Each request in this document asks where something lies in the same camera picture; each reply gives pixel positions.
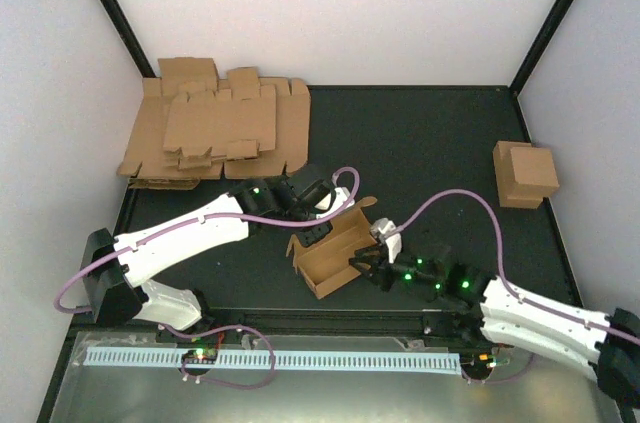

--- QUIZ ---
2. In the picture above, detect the controller circuit board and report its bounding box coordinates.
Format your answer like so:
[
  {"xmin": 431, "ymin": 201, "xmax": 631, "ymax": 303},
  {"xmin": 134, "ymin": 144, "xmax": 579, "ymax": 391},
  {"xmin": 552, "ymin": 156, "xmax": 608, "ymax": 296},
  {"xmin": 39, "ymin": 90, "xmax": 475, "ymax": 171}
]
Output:
[
  {"xmin": 181, "ymin": 347, "xmax": 219, "ymax": 365},
  {"xmin": 460, "ymin": 351, "xmax": 510, "ymax": 370}
]

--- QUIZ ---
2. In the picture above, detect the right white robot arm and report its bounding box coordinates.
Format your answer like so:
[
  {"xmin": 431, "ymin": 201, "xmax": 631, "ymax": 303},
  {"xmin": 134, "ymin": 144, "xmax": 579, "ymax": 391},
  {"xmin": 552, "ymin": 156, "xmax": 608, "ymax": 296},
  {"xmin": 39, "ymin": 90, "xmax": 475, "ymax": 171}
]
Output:
[{"xmin": 349, "ymin": 244, "xmax": 639, "ymax": 409}]

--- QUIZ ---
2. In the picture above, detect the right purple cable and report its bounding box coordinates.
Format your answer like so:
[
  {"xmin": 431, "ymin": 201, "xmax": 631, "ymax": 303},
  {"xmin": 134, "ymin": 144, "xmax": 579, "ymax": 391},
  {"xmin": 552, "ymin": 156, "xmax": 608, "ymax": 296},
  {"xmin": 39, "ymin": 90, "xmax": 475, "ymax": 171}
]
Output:
[{"xmin": 394, "ymin": 188, "xmax": 640, "ymax": 385}]

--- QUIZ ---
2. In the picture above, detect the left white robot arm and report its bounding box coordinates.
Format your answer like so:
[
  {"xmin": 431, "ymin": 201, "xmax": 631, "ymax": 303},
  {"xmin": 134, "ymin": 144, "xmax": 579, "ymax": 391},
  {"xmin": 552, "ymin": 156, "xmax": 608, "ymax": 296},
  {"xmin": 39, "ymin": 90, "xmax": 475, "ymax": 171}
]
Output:
[{"xmin": 81, "ymin": 166, "xmax": 349, "ymax": 342}]

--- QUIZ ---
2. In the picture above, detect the light blue slotted cable duct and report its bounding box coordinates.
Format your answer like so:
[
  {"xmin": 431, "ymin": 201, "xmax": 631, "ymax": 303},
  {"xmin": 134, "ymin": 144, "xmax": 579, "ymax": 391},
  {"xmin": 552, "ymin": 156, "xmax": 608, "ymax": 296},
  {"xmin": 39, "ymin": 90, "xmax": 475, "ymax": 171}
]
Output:
[{"xmin": 83, "ymin": 347, "xmax": 462, "ymax": 376}]

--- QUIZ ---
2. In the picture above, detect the left controller circuit board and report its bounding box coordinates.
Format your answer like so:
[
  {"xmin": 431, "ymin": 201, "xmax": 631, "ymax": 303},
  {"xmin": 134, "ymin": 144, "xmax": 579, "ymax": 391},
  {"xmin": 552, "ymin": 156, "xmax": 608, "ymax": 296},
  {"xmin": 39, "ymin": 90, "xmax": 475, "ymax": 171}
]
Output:
[{"xmin": 181, "ymin": 347, "xmax": 219, "ymax": 365}]

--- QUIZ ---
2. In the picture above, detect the stack of flat cardboard blanks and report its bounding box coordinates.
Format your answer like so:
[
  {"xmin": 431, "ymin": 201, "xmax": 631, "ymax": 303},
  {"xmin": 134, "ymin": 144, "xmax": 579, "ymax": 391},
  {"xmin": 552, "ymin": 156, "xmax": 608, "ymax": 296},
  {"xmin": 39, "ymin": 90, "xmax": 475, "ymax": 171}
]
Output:
[{"xmin": 117, "ymin": 57, "xmax": 311, "ymax": 190}]

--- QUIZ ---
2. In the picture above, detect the black frame post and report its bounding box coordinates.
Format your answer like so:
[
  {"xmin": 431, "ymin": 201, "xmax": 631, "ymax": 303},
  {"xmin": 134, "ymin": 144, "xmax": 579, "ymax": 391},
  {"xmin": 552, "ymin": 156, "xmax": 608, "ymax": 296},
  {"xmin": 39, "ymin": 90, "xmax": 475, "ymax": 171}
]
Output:
[
  {"xmin": 509, "ymin": 0, "xmax": 575, "ymax": 97},
  {"xmin": 99, "ymin": 0, "xmax": 156, "ymax": 78}
]

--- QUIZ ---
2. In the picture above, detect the cardboard box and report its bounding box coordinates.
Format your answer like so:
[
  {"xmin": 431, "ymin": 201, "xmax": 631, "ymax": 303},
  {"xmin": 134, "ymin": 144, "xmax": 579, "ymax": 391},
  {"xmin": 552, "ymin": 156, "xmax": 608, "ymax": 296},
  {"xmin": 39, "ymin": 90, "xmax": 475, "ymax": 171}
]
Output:
[
  {"xmin": 492, "ymin": 141, "xmax": 543, "ymax": 209},
  {"xmin": 286, "ymin": 196, "xmax": 377, "ymax": 299},
  {"xmin": 508, "ymin": 147, "xmax": 559, "ymax": 198}
]

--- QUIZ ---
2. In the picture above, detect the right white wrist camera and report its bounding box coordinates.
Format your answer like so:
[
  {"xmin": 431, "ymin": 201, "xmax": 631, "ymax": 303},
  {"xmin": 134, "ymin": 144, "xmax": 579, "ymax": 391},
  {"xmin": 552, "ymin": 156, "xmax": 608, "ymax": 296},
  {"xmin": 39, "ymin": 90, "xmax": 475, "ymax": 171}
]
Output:
[{"xmin": 370, "ymin": 218, "xmax": 402, "ymax": 264}]

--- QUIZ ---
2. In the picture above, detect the right controller circuit board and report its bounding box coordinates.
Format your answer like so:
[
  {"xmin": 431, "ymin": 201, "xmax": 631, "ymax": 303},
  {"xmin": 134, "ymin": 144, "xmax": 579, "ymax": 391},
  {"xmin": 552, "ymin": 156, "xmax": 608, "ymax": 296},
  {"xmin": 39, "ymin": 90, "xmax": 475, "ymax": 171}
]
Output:
[{"xmin": 460, "ymin": 351, "xmax": 510, "ymax": 370}]

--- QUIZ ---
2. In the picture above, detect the left black frame post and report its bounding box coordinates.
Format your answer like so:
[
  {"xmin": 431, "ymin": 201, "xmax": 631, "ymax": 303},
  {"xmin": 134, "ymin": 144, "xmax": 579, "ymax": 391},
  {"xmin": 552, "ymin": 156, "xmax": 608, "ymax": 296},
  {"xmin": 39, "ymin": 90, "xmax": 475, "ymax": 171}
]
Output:
[{"xmin": 99, "ymin": 0, "xmax": 156, "ymax": 78}]

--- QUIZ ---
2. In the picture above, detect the right black frame post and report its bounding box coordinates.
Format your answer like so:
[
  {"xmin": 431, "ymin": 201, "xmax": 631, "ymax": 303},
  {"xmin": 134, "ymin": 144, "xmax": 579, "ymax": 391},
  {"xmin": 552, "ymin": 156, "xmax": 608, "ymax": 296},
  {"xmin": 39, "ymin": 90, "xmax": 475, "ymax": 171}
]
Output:
[{"xmin": 509, "ymin": 0, "xmax": 575, "ymax": 97}]

